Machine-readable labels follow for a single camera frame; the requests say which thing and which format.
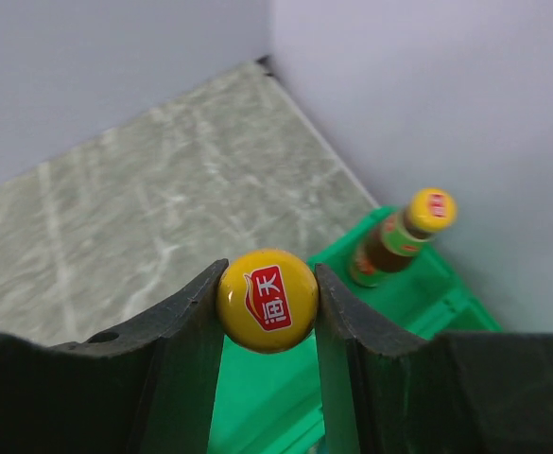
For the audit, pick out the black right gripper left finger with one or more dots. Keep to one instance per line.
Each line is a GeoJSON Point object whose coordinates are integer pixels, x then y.
{"type": "Point", "coordinates": [147, 385]}

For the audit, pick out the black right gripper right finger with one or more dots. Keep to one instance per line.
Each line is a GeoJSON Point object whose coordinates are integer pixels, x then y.
{"type": "Point", "coordinates": [386, 390]}

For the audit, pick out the red sauce bottle yellow cap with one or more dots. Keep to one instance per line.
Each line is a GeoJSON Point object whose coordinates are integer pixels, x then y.
{"type": "Point", "coordinates": [391, 245]}

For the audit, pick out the green compartment bin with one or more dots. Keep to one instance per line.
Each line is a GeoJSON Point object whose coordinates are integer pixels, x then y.
{"type": "Point", "coordinates": [272, 403]}

